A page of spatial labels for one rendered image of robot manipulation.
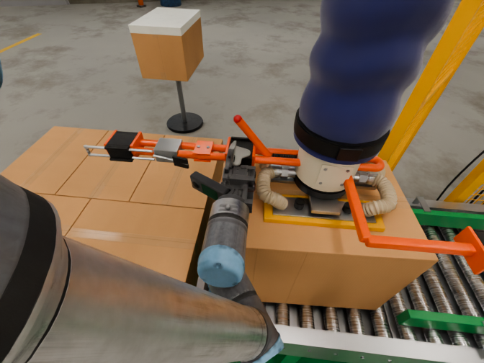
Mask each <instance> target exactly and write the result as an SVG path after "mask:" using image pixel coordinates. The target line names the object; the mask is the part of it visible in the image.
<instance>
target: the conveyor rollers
mask: <svg viewBox="0 0 484 363"><path fill-rule="evenodd" d="M420 226H421V228H422V229H423V231H424V233H425V235H426V237H427V239H428V240H433V241H440V239H439V237H438V235H437V233H436V231H435V229H434V227H433V226H431V225H420ZM438 228H439V230H440V231H441V233H442V235H443V237H444V239H445V241H450V242H455V241H454V237H455V236H456V233H455V232H454V230H453V229H452V228H447V227H439V226H438ZM435 254H436V253H435ZM436 256H437V258H438V260H439V261H438V265H439V267H440V269H441V271H442V273H443V275H444V277H445V279H446V281H447V283H448V285H449V288H450V290H451V291H452V294H453V295H454V298H455V300H456V301H457V304H458V306H459V308H460V310H461V312H462V314H463V315H469V316H476V317H480V314H479V312H478V310H477V308H476V307H475V305H474V303H473V301H472V299H471V297H470V295H469V293H468V292H467V290H466V288H465V286H464V284H463V282H462V280H461V279H460V276H459V275H458V273H457V270H456V269H455V267H454V265H453V263H452V261H451V259H450V257H449V255H448V254H436ZM454 257H455V259H456V261H457V263H458V264H459V266H460V269H461V270H462V272H463V274H464V276H465V278H466V280H467V281H468V283H469V285H470V287H471V289H472V291H473V292H474V294H475V296H476V298H477V299H478V302H479V303H480V306H481V307H482V309H483V311H484V281H483V279H482V278H481V276H480V275H479V274H473V272H472V270H471V268H470V266H469V265H468V263H467V261H466V260H465V258H464V256H460V255H454ZM423 277H424V279H425V280H426V283H427V285H428V288H429V290H430V293H431V296H432V297H433V299H434V302H435V304H436V307H437V309H438V311H439V313H450V314H456V313H455V311H454V309H453V307H452V304H451V302H450V301H449V298H448V297H447V294H446V292H445V290H444V288H443V286H442V283H441V281H440V279H439V277H438V274H437V273H436V270H435V268H434V266H431V267H430V268H429V269H427V270H426V271H425V272H424V273H423ZM406 287H407V289H408V292H409V295H410V297H411V300H412V303H413V306H414V308H415V310H424V311H431V310H430V307H429V304H428V303H427V300H426V297H425V295H424V292H423V290H422V288H421V285H420V282H419V280H418V277H417V278H416V279H415V280H413V281H412V282H411V283H410V284H408V285H407V286H406ZM389 301H390V305H391V308H392V310H393V315H394V317H395V322H396V324H397V327H398V331H399V334H400V338H401V339H403V340H410V341H418V340H417V338H416V334H415V331H414V329H413V326H402V325H399V324H398V320H397V318H396V316H397V315H399V314H401V313H402V312H403V311H405V310H407V308H406V306H405V302H404V300H403V296H402V294H401V291H400V292H398V293H397V294H396V295H394V296H393V297H392V298H390V299H389ZM299 306H300V327H301V328H311V329H315V326H314V317H313V306H312V305H299ZM369 312H370V315H371V319H372V324H373V328H374V331H375V336H379V337H385V338H391V335H390V330H389V328H388V324H387V320H386V317H385V312H384V310H383V306H382V305H381V306H380V307H379V308H378V309H376V310H369ZM346 313H347V318H348V322H349V330H350V333H354V334H361V335H365V331H364V325H363V321H362V315H361V312H360V309H355V308H346ZM323 317H324V323H325V330H326V331H336V332H340V330H339V321H338V316H337V311H336V307H326V306H323ZM276 325H282V326H290V309H289V304H287V303H277V302H276ZM422 330H423V334H424V336H425V338H426V342H428V343H435V344H444V342H443V340H442V337H441V334H440V332H439V329H433V328H422ZM447 333H448V335H449V338H450V340H451V342H452V345H453V346H464V347H471V345H470V343H469V341H468V340H467V337H466V335H465V332H458V331H447ZM472 335H473V337H474V339H475V341H476V343H477V345H478V348H479V349H484V335H483V334H477V333H472ZM471 348H472V347H471Z"/></svg>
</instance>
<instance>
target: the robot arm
mask: <svg viewBox="0 0 484 363"><path fill-rule="evenodd" d="M250 154H251V152H250V150H249V149H246V148H242V147H238V146H237V145H236V140H234V141H233V142H232V143H231V145H230V147H229V149H228V153H227V156H226V161H225V167H224V169H223V181H222V182H221V184H220V183H218V182H216V181H214V180H212V179H211V178H209V177H207V176H205V175H203V174H201V173H199V172H197V171H195V172H194V173H192V174H191V175H190V179H191V183H192V187H193V188H195V189H196V190H198V191H200V192H201V193H203V194H205V195H207V196H208V197H210V198H212V199H214V200H216V201H215V202H213V204H212V208H211V211H210V216H209V220H208V223H207V229H206V232H205V238H204V241H203V244H202V250H201V254H200V256H199V258H198V262H197V265H198V267H197V273H198V275H199V277H200V279H202V280H203V282H205V283H207V285H208V288H209V291H210V292H208V291H206V290H203V289H200V288H198V287H195V286H193V285H190V284H187V283H186V282H182V281H180V280H177V279H174V278H172V277H169V276H167V275H165V274H162V273H159V272H156V271H153V270H152V269H149V268H146V267H144V266H141V265H139V264H135V263H133V262H131V261H128V260H125V259H122V258H120V257H118V256H115V255H112V254H109V253H107V252H105V251H102V250H99V249H97V248H94V247H92V246H88V245H86V244H84V243H81V242H78V241H75V240H73V239H71V238H68V237H65V236H62V229H61V219H60V217H59V214H58V211H57V210H56V208H55V207H54V205H53V204H52V203H51V202H49V201H47V200H46V199H45V198H43V197H42V196H40V195H38V194H35V193H34V192H31V191H30V190H27V189H25V188H23V187H21V186H19V185H17V184H15V183H13V182H12V181H10V180H8V179H7V178H6V177H4V176H2V175H1V174H0V363H230V362H238V361H240V362H241V363H265V362H267V361H268V360H270V359H271V358H272V357H274V356H275V355H276V354H278V353H279V352H281V350H283V348H284V344H283V341H282V339H281V336H280V333H279V332H277V330H276V328H275V326H274V324H273V323H272V320H271V318H270V317H269V315H268V313H267V311H266V309H265V307H264V306H263V304H262V302H261V300H260V298H259V296H258V295H257V293H256V290H255V289H254V286H253V285H252V283H251V281H250V279H249V278H248V276H247V274H246V272H245V255H246V239H247V232H248V218H249V213H252V206H253V198H254V191H255V190H256V183H255V181H256V172H255V170H256V167H255V166H249V165H241V167H238V166H239V165H240V164H241V160H242V158H245V157H247V156H250ZM234 157H235V160H234ZM233 165H234V167H233V168H232V166H233Z"/></svg>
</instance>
